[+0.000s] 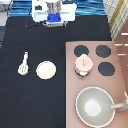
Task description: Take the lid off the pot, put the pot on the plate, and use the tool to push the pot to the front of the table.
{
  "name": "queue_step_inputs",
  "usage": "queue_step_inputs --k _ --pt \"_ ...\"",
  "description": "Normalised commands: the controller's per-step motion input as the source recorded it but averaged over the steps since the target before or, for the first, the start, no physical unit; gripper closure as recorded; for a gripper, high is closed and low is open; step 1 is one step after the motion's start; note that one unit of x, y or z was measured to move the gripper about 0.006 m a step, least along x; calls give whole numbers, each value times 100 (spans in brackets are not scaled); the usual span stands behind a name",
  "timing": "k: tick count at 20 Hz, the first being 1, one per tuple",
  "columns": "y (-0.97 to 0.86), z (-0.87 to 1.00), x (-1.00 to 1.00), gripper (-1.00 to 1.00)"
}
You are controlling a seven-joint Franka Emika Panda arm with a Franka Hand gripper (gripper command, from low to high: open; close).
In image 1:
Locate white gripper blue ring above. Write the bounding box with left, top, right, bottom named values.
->
left=46, top=13, right=63, bottom=27

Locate cream round plate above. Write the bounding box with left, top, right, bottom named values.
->
left=36, top=61, right=56, bottom=80

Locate pink pot lid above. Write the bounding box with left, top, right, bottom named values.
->
left=75, top=54, right=93, bottom=71

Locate cream slotted spatula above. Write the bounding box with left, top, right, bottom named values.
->
left=18, top=52, right=29, bottom=75

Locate cream pot with pink food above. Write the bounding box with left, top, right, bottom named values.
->
left=76, top=69, right=90, bottom=77

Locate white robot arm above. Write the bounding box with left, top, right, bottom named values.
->
left=32, top=0, right=77, bottom=27

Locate black burner back right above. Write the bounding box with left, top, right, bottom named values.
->
left=96, top=45, right=111, bottom=58

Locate black burner front right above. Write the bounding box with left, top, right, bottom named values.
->
left=98, top=62, right=115, bottom=76

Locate pink stove board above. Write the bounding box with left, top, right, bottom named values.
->
left=66, top=41, right=128, bottom=128

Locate grey frying pan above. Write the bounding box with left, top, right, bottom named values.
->
left=75, top=87, right=128, bottom=128

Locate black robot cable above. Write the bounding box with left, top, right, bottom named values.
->
left=25, top=16, right=44, bottom=29

